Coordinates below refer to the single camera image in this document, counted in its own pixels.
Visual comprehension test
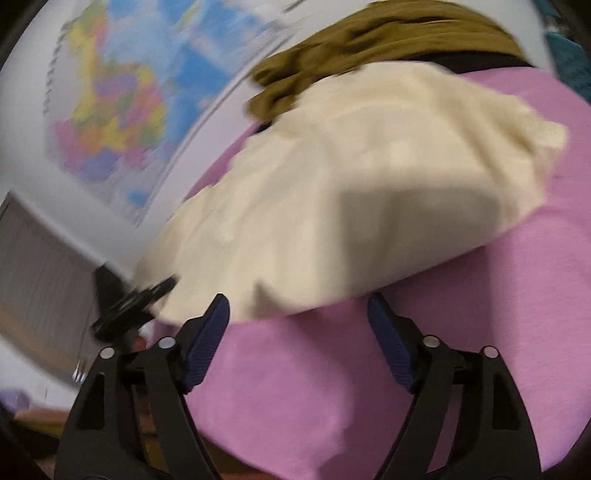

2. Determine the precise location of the cream beige jacket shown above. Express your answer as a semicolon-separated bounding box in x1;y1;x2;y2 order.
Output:
132;62;568;324

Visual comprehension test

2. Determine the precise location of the grey wooden door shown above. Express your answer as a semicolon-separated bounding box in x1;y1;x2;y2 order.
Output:
0;194;102;385

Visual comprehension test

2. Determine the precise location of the olive brown garment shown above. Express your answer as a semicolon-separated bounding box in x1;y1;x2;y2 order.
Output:
246;0;530;123

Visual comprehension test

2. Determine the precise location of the blue plastic storage rack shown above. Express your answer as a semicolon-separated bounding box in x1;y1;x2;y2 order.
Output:
534;1;590;102

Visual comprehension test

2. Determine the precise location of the colourful wall map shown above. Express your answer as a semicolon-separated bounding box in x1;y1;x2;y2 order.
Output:
43;1;291;225

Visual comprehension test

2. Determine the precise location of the black garment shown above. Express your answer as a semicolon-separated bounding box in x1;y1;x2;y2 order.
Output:
411;51;532;74

